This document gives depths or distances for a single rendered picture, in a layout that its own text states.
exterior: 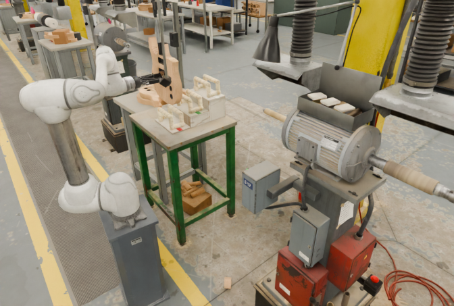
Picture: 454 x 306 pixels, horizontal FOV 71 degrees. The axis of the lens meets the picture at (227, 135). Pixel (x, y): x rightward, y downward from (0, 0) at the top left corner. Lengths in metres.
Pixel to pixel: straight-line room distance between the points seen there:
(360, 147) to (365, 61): 1.10
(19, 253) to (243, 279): 1.74
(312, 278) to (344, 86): 0.92
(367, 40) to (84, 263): 2.54
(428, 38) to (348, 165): 0.52
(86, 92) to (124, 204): 0.66
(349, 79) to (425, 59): 0.33
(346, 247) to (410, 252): 1.31
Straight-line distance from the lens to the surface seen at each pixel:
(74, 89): 1.45
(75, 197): 1.81
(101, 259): 2.75
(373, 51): 2.32
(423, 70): 1.28
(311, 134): 1.44
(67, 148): 1.66
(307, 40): 1.56
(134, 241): 1.93
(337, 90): 1.52
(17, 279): 2.90
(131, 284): 2.17
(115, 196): 1.79
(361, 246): 1.70
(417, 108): 1.25
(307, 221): 1.55
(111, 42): 3.63
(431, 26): 1.25
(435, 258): 2.99
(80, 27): 8.85
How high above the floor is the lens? 1.98
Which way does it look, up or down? 29 degrees down
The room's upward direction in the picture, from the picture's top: 1 degrees counter-clockwise
